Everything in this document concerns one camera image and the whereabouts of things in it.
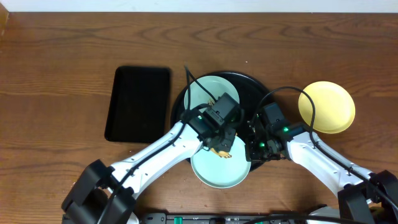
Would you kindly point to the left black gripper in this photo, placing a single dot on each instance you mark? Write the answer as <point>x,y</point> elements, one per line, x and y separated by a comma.
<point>224,143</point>

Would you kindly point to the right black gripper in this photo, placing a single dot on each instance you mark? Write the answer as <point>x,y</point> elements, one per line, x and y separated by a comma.
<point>250,154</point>

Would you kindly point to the light blue plate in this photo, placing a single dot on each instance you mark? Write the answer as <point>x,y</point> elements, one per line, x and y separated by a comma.
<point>219,172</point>
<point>215,85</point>

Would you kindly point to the yellow plate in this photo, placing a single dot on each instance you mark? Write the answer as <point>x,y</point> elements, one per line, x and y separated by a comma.
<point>334,107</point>

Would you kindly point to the green yellow sponge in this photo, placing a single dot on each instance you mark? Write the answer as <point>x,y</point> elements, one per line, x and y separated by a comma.
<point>221,154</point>

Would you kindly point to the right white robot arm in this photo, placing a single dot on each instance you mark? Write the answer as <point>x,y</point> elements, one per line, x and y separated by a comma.
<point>363,196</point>

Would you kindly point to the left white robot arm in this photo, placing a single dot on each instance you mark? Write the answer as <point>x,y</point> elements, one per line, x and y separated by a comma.
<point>108,194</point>

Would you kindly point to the round black tray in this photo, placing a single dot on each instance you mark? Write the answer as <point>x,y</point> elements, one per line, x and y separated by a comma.
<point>250,92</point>

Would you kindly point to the rectangular black tray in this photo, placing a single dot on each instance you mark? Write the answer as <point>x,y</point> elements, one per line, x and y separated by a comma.
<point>138,105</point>

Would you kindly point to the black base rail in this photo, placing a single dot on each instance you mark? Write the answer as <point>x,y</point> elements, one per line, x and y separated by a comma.
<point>164,218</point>

